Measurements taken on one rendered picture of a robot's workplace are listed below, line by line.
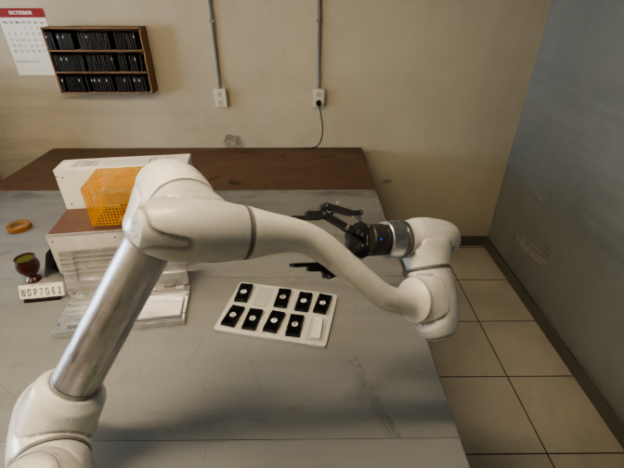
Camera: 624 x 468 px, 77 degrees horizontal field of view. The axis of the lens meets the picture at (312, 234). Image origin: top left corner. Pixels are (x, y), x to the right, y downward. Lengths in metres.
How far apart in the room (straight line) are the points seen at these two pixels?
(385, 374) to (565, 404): 1.55
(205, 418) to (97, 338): 0.45
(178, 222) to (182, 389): 0.77
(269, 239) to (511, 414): 2.04
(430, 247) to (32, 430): 0.92
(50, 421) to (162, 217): 0.55
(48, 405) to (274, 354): 0.64
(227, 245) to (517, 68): 2.84
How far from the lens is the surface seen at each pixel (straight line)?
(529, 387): 2.70
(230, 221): 0.66
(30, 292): 1.87
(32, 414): 1.06
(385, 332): 1.44
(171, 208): 0.65
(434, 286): 0.92
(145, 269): 0.85
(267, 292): 1.57
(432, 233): 0.96
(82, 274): 1.72
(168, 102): 3.14
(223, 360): 1.37
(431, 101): 3.11
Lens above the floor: 1.92
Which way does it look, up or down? 32 degrees down
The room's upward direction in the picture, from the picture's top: straight up
